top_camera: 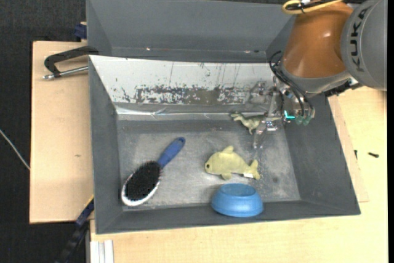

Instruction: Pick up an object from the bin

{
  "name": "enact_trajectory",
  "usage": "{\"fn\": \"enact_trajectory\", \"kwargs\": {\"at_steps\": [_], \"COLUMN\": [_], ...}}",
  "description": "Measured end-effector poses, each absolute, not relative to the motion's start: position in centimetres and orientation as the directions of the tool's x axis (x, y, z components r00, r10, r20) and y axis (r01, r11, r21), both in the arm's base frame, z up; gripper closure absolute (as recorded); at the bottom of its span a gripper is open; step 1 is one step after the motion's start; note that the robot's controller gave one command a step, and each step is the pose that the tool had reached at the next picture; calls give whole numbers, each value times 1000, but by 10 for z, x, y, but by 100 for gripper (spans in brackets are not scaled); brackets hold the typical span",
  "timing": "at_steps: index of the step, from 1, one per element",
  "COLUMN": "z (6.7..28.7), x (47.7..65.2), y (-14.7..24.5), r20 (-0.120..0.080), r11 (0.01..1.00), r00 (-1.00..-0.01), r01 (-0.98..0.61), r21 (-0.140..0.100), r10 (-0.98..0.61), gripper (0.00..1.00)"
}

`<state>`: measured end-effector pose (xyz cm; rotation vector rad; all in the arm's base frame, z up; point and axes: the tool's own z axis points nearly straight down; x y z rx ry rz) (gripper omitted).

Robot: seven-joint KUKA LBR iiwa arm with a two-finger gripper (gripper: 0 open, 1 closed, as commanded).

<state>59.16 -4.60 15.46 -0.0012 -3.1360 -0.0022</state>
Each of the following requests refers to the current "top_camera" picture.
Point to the green toy dinosaur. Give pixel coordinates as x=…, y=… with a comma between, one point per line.
x=250, y=123

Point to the blue plastic bowl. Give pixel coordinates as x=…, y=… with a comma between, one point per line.
x=237, y=201

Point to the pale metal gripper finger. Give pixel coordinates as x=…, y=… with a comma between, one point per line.
x=260, y=138

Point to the yellow-green plush fish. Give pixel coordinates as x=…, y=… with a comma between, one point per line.
x=229, y=163

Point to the grey metal bin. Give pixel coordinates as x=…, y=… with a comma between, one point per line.
x=191, y=24

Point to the small black screw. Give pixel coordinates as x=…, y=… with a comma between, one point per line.
x=373, y=155

